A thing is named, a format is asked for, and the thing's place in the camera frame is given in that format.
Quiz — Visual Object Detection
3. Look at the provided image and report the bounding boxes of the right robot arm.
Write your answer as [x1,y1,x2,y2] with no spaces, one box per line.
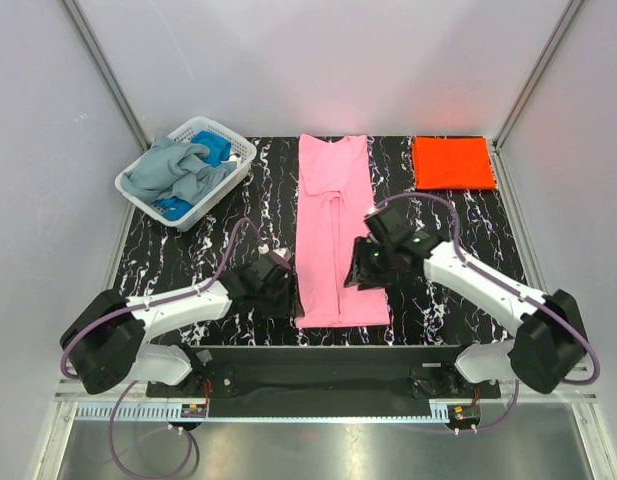
[344,207,587,398]

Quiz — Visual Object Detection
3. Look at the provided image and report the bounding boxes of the grey t-shirt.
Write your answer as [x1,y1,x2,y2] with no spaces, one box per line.
[120,136,240,204]

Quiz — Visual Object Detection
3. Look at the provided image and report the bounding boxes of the white slotted cable duct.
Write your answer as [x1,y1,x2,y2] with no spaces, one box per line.
[75,403,452,421]

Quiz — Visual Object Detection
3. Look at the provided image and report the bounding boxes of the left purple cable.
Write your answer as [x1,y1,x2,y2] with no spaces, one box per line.
[60,217,269,475]

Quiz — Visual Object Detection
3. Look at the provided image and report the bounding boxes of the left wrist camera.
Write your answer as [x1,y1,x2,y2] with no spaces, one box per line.
[257,244,292,269]

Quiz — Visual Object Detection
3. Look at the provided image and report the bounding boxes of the blue t-shirt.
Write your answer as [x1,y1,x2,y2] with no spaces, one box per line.
[153,131,238,221]

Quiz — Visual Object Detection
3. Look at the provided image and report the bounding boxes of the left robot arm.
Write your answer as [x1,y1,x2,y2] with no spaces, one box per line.
[60,248,301,396]

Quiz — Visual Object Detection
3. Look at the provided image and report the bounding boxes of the right aluminium frame post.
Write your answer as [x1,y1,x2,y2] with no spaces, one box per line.
[492,0,589,149]

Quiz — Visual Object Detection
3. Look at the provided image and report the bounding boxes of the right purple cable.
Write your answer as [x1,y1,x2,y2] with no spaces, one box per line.
[372,192,602,434]

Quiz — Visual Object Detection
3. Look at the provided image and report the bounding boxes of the left aluminium frame post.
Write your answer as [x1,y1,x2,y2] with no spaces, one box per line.
[58,0,150,151]

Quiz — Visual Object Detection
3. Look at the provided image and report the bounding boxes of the aluminium frame post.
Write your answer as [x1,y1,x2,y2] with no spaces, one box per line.
[492,0,589,149]
[58,0,150,151]

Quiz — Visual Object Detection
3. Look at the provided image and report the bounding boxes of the folded orange t-shirt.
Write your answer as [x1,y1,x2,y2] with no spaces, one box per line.
[412,136,496,190]

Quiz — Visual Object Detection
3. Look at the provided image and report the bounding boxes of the purple cable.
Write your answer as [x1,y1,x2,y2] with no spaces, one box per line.
[60,217,269,475]
[372,192,602,434]

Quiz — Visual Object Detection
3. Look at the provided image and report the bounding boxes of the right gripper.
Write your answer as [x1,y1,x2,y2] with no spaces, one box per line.
[343,236,397,292]

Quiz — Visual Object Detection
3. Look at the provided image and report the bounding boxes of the pink t-shirt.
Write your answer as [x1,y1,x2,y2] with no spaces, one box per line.
[295,134,390,329]

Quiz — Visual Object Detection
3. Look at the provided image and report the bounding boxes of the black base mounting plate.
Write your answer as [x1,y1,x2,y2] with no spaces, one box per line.
[145,343,504,419]

